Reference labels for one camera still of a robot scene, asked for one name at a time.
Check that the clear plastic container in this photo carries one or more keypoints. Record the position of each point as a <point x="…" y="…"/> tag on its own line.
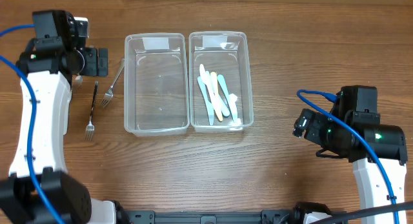
<point x="226" y="53"/>
<point x="155" y="85"/>

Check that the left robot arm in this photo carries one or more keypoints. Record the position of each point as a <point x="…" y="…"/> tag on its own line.
<point x="39" y="189"/>

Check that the right clear plastic container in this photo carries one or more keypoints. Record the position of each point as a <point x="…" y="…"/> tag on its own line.
<point x="226" y="53"/>

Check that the pale blue plastic knife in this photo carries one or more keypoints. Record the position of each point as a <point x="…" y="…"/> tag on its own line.
<point x="231" y="98"/>

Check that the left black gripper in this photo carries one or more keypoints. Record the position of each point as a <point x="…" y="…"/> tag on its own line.
<point x="102" y="61"/>

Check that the white plastic utensil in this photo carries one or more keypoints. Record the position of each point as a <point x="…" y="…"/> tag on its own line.
<point x="206" y="79"/>

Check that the black handled metal fork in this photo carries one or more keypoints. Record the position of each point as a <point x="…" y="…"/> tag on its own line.
<point x="89" y="130"/>

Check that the left clear plastic container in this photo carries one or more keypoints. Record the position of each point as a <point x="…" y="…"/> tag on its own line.
<point x="155" y="85"/>

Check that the yellow plastic knife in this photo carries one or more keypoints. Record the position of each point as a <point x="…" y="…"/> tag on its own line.
<point x="217" y="105"/>

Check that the light blue plastic knife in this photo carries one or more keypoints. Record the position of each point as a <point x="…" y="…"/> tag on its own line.
<point x="208" y="104"/>

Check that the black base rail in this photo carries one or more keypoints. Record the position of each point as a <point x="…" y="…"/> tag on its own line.
<point x="281" y="216"/>

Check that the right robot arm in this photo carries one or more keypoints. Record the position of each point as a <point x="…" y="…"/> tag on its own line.
<point x="378" y="153"/>

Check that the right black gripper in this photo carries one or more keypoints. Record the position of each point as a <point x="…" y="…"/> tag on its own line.
<point x="308" y="124"/>

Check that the metal utensil handle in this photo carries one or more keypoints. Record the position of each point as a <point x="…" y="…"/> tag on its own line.
<point x="77" y="82"/>

